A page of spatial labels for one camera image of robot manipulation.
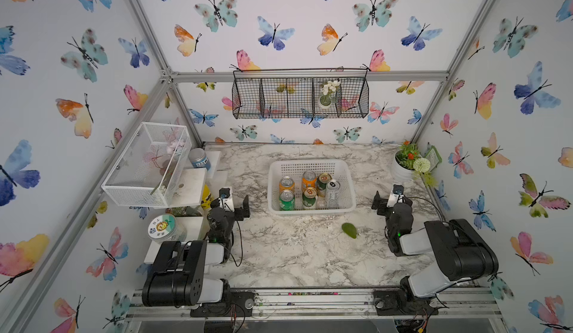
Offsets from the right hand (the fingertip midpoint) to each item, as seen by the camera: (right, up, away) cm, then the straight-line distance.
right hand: (393, 191), depth 91 cm
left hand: (-63, -1, -1) cm, 63 cm away
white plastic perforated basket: (-20, +9, +7) cm, 23 cm away
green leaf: (-18, -15, 0) cm, 23 cm away
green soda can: (-43, -3, -4) cm, 43 cm away
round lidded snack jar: (-77, -8, -25) cm, 82 cm away
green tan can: (-29, +3, +2) cm, 29 cm away
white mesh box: (-86, +10, -17) cm, 89 cm away
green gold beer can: (-34, -2, -3) cm, 34 cm away
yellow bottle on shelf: (-75, -3, 0) cm, 75 cm away
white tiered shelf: (-74, +1, -16) cm, 76 cm away
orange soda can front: (-43, +3, 0) cm, 43 cm away
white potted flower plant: (+9, +11, +5) cm, 15 cm away
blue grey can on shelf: (-76, +13, -7) cm, 77 cm away
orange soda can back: (-34, +5, +2) cm, 34 cm away
